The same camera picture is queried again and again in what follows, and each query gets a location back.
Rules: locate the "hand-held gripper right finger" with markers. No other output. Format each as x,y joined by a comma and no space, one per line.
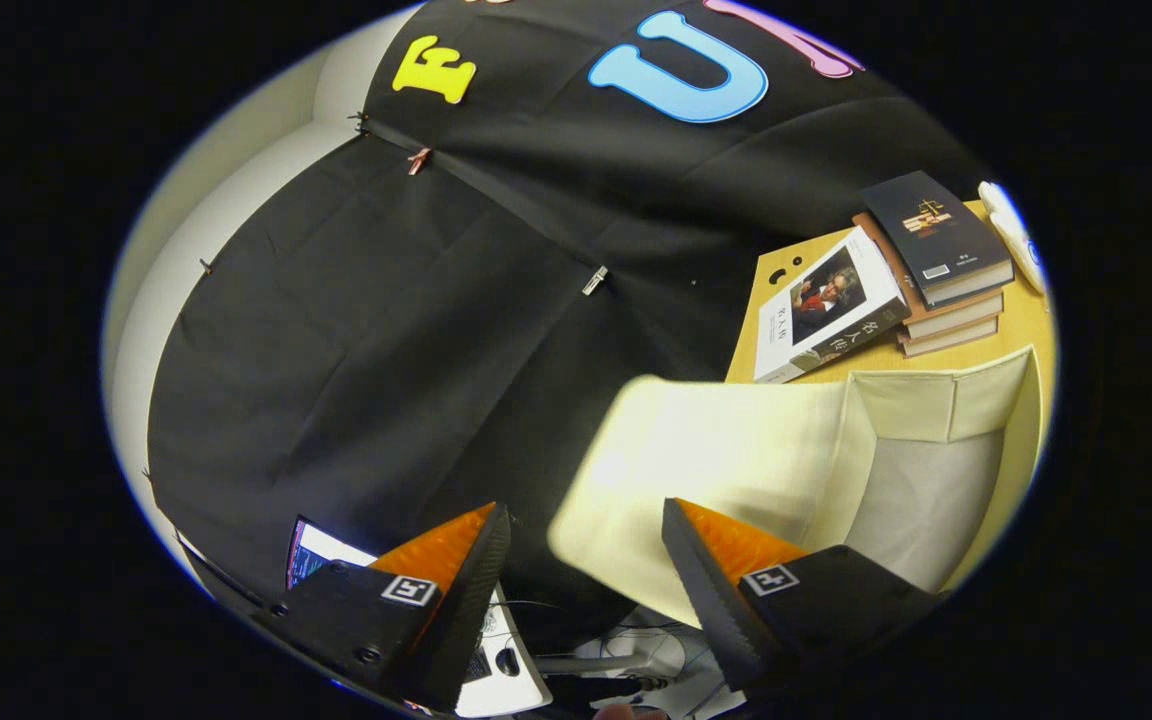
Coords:
711,610

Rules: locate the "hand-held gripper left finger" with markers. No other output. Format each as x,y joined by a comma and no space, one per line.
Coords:
466,610

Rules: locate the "grey fabric storage box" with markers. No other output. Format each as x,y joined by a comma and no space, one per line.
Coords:
726,450

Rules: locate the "white portrait cover book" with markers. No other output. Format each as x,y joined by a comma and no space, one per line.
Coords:
821,310

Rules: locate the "thin tan book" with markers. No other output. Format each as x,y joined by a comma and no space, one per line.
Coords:
946,338

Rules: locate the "brown hardcover book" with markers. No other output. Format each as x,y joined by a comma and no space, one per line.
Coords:
956,310

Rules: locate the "dark navy cover book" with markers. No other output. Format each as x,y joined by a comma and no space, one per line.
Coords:
936,235

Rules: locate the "pink clothes peg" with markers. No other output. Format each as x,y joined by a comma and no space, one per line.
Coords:
419,160

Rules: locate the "white plush face toy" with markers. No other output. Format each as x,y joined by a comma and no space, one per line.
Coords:
1016,235

